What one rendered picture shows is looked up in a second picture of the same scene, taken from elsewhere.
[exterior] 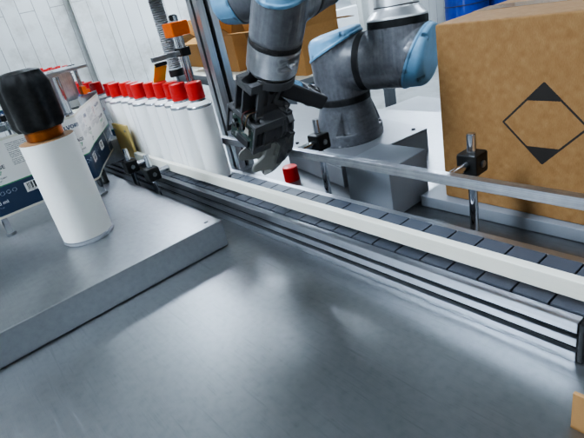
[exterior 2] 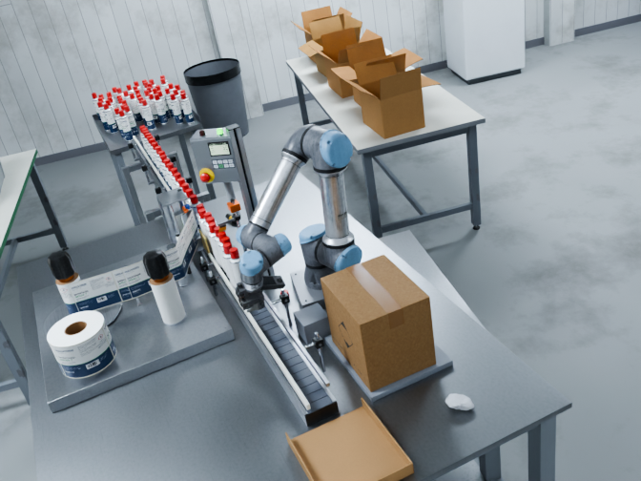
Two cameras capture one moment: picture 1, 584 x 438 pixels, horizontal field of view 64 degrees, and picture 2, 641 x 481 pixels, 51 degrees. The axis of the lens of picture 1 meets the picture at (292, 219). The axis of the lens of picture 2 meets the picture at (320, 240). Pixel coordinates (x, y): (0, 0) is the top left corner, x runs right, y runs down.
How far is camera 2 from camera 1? 1.76 m
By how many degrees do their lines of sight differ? 15
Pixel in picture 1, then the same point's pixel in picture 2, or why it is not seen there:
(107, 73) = (227, 40)
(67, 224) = (165, 316)
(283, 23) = (250, 279)
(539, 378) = (293, 428)
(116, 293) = (180, 356)
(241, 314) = (223, 379)
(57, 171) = (164, 296)
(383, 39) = (326, 251)
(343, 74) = (312, 256)
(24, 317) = (145, 362)
